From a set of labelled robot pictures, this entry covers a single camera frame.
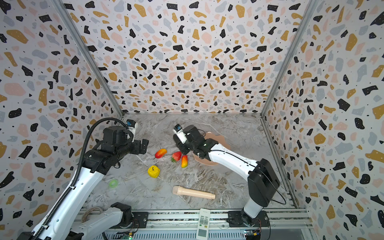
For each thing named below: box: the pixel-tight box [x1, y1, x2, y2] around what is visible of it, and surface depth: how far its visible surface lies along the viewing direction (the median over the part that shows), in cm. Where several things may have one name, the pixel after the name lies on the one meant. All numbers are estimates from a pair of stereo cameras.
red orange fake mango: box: [154, 148, 168, 159], surface depth 98 cm
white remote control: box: [196, 208, 211, 240], surface depth 73 cm
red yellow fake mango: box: [181, 155, 189, 168], surface depth 94 cm
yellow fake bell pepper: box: [147, 165, 161, 179], surface depth 87 cm
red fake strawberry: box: [170, 151, 182, 163], surface depth 97 cm
